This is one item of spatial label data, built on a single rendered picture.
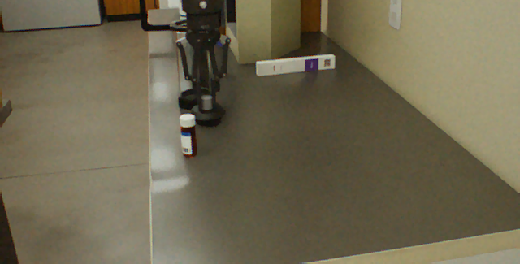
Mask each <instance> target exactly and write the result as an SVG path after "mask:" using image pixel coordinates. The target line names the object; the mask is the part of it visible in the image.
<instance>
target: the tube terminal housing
mask: <svg viewBox="0 0 520 264"><path fill-rule="evenodd" d="M226 36H229V37H230V39H231V42H230V45H229V46H230V48H231V50H232V53H233V54H234V55H235V57H236V60H237V62H238V63H239V64H242V63H256V62H257V61H265V60H273V59H278V58H280V57H282V56H284V55H286V54H289V53H291V52H293V51H294V50H298V49H300V48H301V0H236V39H235V37H234V36H233V35H232V32H231V31H230V29H229V27H228V26H227V18H226Z"/></svg>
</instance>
